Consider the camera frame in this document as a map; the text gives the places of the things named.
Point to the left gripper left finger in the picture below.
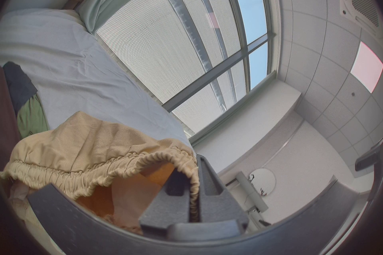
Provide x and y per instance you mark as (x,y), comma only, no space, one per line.
(163,206)

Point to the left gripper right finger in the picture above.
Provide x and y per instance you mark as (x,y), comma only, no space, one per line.
(218,203)

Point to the tan shorts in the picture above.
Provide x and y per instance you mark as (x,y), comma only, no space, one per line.
(89,140)

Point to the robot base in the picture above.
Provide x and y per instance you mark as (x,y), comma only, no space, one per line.
(254,197)

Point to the green garment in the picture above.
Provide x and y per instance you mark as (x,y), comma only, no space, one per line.
(30,116)

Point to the window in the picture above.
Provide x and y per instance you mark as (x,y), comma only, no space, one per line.
(179,38)

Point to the brown garment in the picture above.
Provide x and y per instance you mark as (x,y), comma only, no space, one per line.
(7,116)

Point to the black garment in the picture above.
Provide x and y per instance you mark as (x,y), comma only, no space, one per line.
(18,83)

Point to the ceiling light panel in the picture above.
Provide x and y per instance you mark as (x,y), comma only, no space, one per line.
(366,67)

